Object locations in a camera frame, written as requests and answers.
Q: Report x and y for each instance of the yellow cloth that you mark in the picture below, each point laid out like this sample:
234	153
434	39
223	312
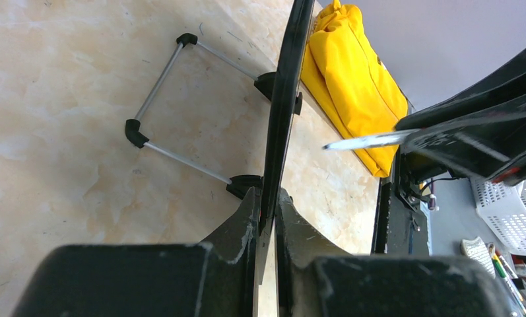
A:
346	76

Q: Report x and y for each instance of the small black-framed whiteboard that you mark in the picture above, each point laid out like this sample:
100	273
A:
281	87

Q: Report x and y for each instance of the white remote keypad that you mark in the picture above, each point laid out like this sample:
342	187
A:
477	250

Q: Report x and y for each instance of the white plastic basket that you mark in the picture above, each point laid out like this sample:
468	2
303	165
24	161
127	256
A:
503	209

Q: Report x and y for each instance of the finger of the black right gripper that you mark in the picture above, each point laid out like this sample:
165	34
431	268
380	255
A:
505	84
489	145

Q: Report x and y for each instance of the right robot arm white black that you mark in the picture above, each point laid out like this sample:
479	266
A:
420	175

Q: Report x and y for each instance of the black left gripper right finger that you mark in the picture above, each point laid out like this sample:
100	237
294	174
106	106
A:
317	278

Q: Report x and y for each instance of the green pen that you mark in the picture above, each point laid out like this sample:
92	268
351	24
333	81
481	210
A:
507	280

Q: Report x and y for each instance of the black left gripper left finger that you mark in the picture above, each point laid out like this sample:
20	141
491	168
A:
213	277

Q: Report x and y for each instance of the white marker pen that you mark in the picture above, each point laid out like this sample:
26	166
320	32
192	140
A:
370	141

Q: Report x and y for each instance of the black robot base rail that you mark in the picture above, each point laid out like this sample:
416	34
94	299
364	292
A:
401	227

